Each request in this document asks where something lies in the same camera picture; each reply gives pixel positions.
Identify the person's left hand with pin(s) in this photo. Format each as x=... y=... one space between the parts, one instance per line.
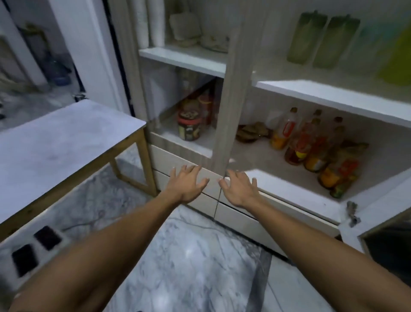
x=184 y=184

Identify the person's right hand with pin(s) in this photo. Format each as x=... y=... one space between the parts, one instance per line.
x=240 y=191

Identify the person's left thumb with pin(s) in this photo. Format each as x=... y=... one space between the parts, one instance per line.
x=203 y=184

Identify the person's left little finger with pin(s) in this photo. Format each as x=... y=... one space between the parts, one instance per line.
x=173 y=173

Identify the person's right thumb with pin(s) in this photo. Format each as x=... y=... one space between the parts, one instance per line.
x=223 y=185

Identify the person's right middle finger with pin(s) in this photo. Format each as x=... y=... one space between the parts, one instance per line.
x=240 y=176

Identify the person's right little finger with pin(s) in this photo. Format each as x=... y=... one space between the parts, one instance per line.
x=255 y=184

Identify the person's left forearm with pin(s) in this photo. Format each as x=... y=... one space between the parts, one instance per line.
x=106 y=250

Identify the person's right forearm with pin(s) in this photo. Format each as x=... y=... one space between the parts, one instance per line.
x=314 y=254

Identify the white cabinet drawer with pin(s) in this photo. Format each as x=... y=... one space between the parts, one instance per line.
x=289 y=189
x=257 y=225
x=163 y=159
x=202 y=205

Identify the brown crumpled bag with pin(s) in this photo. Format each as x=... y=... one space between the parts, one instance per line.
x=252 y=132

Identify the dark jar with red lid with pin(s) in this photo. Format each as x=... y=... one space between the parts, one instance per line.
x=190 y=127

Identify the group of oil bottles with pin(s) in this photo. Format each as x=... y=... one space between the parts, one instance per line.
x=316 y=151

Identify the orange plastic jar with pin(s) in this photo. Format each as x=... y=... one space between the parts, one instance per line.
x=206 y=109

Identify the white wooden cabinet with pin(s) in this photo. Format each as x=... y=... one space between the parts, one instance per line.
x=231 y=83

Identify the metal door hinge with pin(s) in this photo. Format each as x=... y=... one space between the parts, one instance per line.
x=352 y=213

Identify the marble top wooden table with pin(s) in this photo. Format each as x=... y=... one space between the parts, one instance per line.
x=54 y=144

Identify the white cabinet door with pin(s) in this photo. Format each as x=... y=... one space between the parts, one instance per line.
x=382 y=209

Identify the beige cloth bag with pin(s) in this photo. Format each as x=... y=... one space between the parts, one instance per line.
x=214 y=41
x=185 y=27

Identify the white paper rolls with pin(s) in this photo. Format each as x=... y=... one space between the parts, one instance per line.
x=149 y=22

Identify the blue water jug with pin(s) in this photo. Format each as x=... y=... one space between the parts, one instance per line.
x=59 y=70

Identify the white power strip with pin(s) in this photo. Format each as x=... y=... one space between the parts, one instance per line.
x=35 y=249

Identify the pale teal refill pouch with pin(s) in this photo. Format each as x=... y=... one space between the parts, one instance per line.
x=369 y=48

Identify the yellow green refill pouch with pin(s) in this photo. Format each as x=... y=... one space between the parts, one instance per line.
x=398 y=59

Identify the white door frame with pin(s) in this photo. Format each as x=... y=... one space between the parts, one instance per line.
x=93 y=48

